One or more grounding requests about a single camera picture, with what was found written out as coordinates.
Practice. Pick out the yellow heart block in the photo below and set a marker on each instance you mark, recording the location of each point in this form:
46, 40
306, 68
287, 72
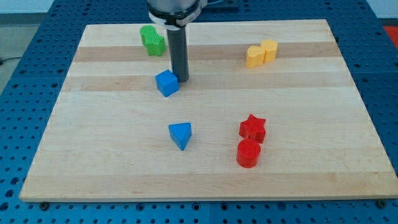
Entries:
255, 56

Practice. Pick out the blue triangle block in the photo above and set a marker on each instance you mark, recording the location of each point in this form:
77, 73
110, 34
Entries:
180, 134

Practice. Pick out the red star block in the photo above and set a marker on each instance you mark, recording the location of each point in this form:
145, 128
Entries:
253, 128

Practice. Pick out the light wooden board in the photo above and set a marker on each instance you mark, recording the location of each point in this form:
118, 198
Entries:
107, 139

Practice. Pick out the yellow hexagon block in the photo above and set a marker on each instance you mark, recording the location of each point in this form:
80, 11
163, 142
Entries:
270, 47

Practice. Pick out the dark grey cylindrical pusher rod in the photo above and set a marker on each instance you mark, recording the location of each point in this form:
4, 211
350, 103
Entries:
177, 40

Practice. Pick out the blue cube block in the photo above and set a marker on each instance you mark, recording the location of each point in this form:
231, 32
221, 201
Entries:
167, 83

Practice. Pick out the green circle block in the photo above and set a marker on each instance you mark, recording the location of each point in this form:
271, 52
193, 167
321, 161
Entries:
145, 32

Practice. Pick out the red cylinder block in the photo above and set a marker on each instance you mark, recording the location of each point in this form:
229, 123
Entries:
248, 153

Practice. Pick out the green star block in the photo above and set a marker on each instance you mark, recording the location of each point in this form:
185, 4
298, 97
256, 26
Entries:
155, 44

